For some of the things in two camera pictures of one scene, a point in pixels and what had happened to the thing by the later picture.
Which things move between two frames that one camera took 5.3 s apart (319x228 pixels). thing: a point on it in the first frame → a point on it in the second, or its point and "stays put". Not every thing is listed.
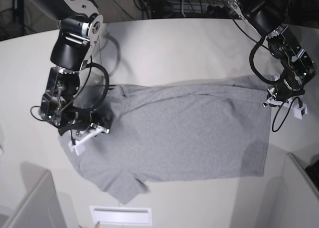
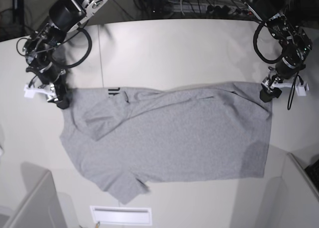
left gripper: [290, 85] → [275, 76]
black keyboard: [313, 172] stays put
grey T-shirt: [178, 131] stays put
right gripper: [78, 118] → [55, 76]
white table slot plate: [123, 215] stays put
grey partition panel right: [293, 198] stays put
